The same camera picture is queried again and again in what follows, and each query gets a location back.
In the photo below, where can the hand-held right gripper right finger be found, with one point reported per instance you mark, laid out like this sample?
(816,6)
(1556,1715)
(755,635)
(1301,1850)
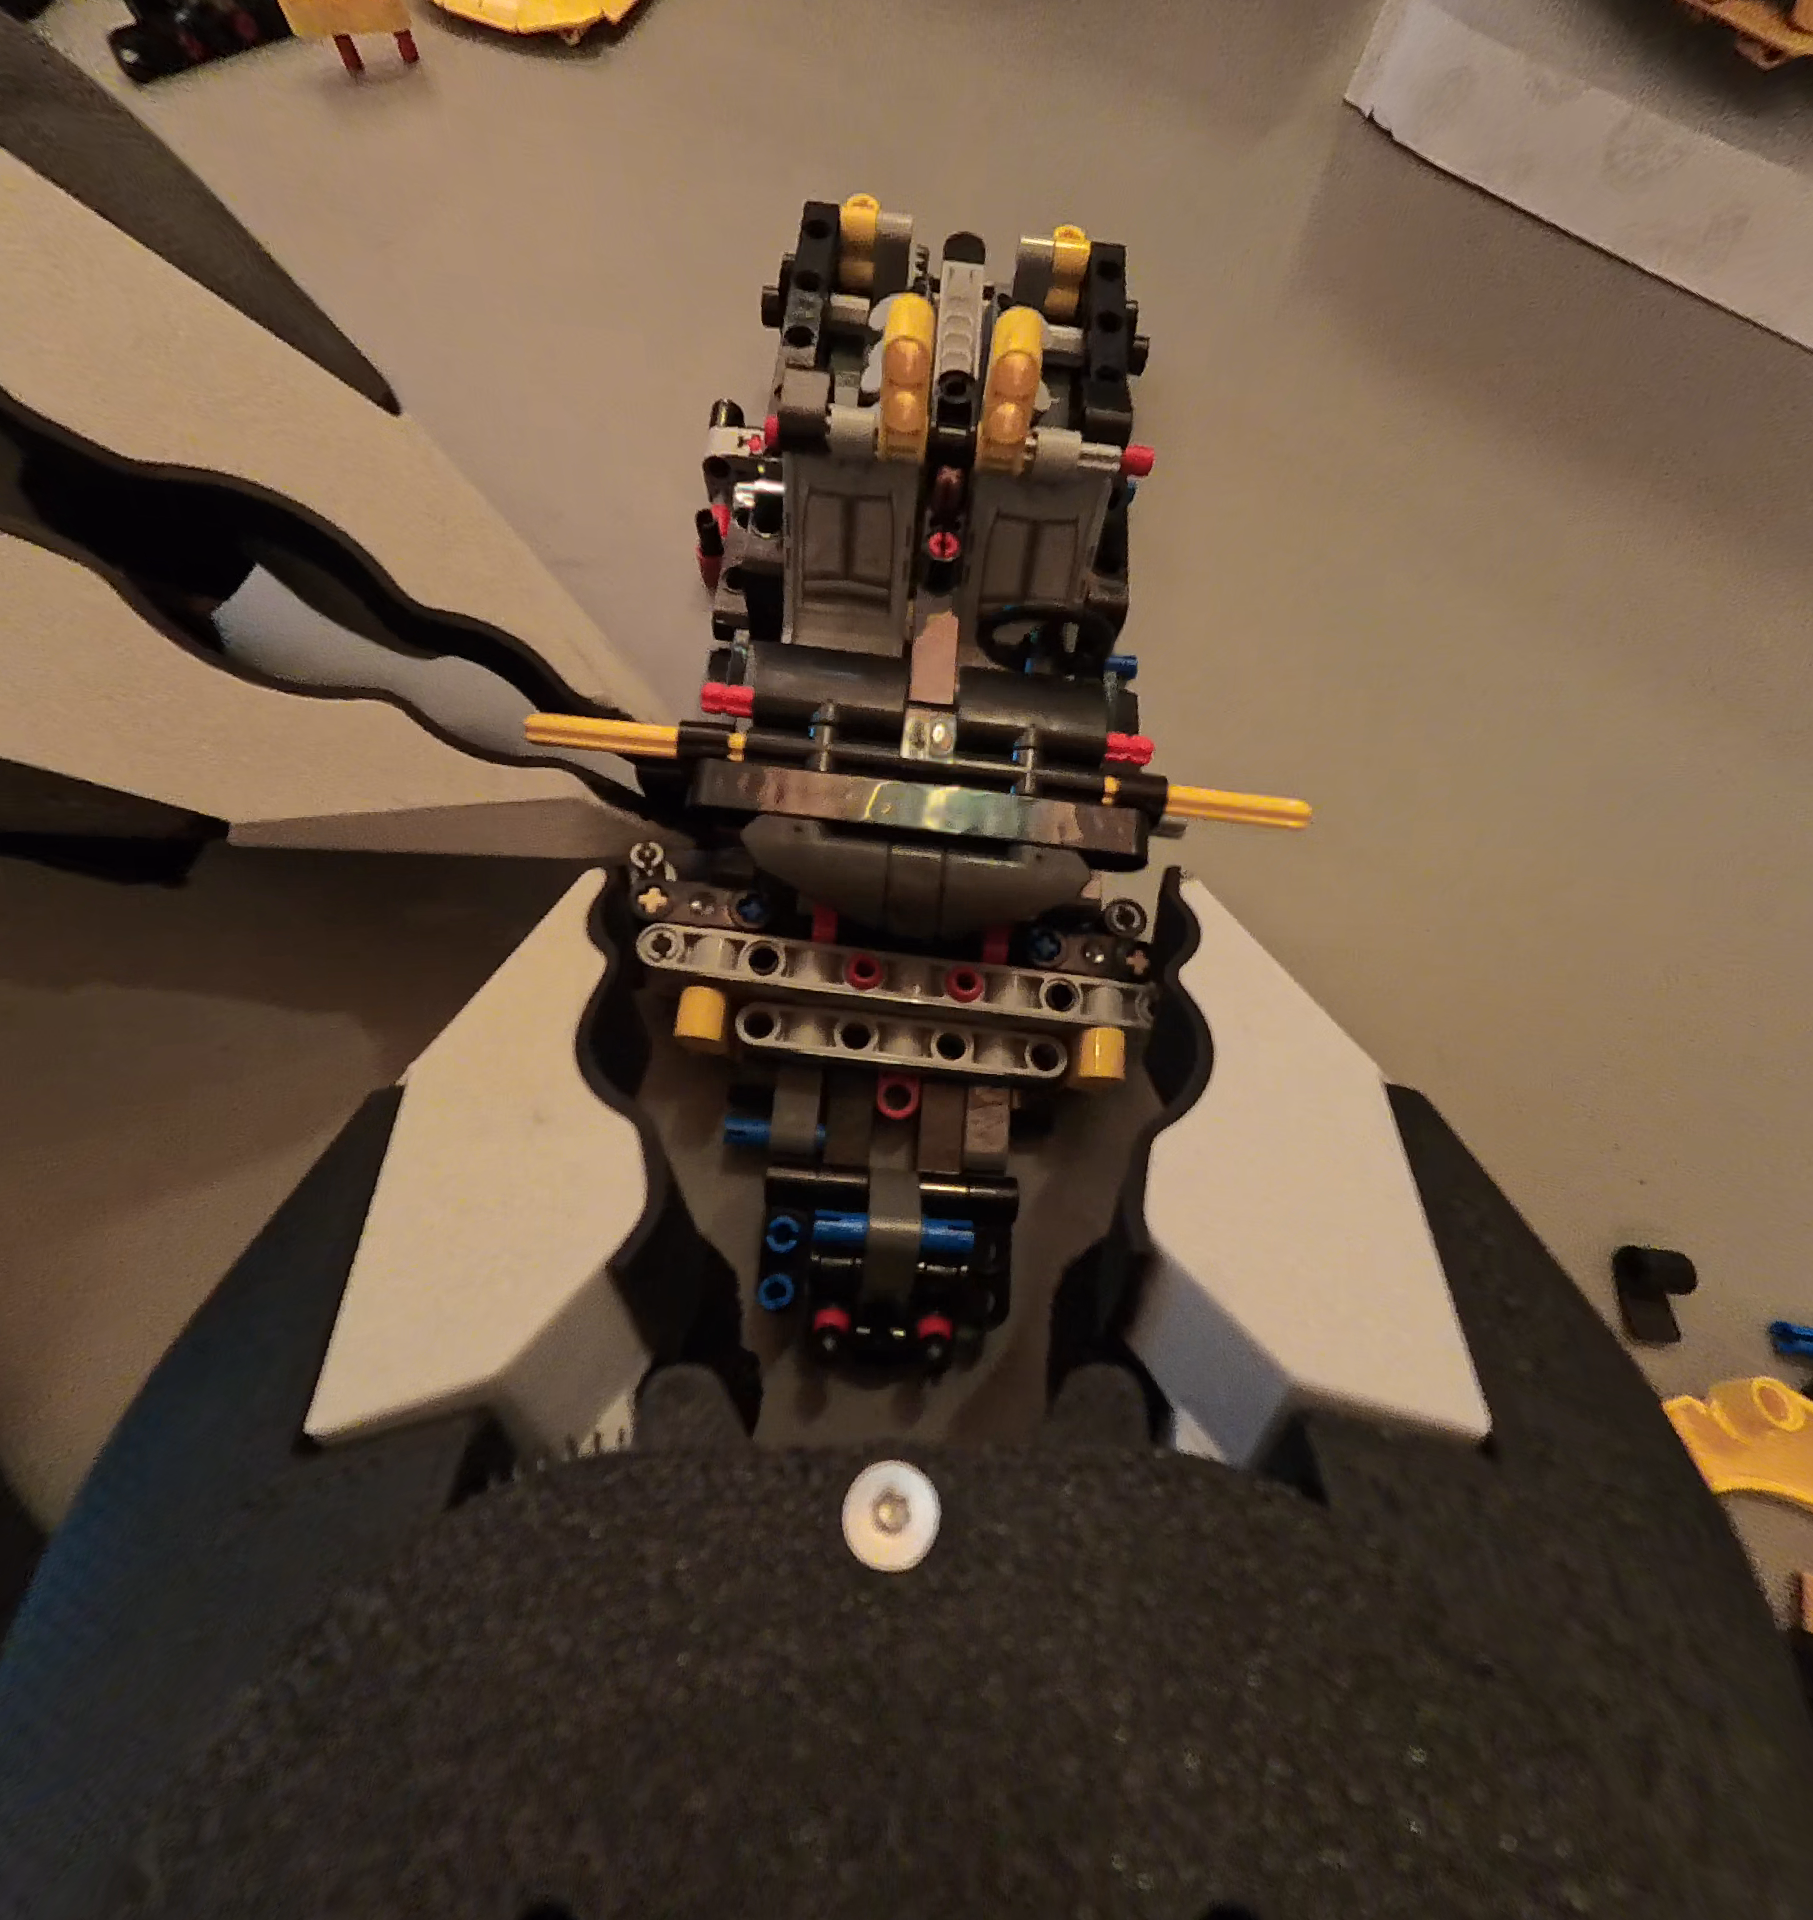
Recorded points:
(1296,1199)

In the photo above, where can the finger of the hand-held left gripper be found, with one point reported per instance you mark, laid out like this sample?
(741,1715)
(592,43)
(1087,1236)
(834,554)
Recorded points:
(173,720)
(248,375)

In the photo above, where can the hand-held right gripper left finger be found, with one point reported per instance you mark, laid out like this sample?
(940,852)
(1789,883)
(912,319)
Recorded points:
(487,1199)

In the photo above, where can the pile of toy building pieces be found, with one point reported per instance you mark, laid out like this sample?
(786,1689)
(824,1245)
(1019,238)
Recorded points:
(1762,1439)

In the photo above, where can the black toy car chassis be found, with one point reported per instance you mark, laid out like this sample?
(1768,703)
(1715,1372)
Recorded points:
(921,600)

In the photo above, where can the grey desk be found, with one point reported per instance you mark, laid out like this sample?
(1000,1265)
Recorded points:
(1447,600)

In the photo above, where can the black toy subassembly red pins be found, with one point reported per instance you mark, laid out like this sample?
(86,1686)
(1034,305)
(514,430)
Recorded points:
(186,29)

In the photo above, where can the yellow toy beam red pins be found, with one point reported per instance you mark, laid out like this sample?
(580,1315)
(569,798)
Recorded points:
(351,24)

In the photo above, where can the instruction booklet yellow car cover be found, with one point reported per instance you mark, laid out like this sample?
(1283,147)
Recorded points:
(1597,151)

